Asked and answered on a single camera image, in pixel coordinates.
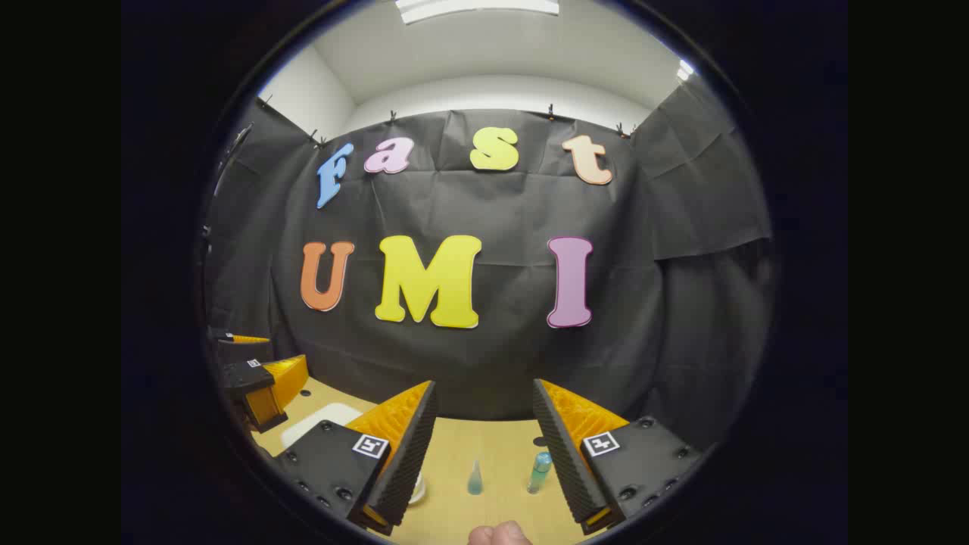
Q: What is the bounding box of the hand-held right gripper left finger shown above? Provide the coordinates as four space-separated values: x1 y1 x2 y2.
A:
274 381 438 537

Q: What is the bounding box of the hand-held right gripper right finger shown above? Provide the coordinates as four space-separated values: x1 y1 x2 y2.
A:
532 378 703 536

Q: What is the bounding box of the teal cylindrical bottle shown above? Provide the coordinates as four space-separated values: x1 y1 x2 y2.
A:
526 451 553 495

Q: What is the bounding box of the white suitcase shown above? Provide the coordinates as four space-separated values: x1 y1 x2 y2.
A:
280 401 364 449

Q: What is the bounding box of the black backdrop cloth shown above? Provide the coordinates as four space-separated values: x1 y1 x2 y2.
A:
203 82 774 455

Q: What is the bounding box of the long ceiling light panel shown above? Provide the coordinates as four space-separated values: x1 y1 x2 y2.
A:
395 0 561 25

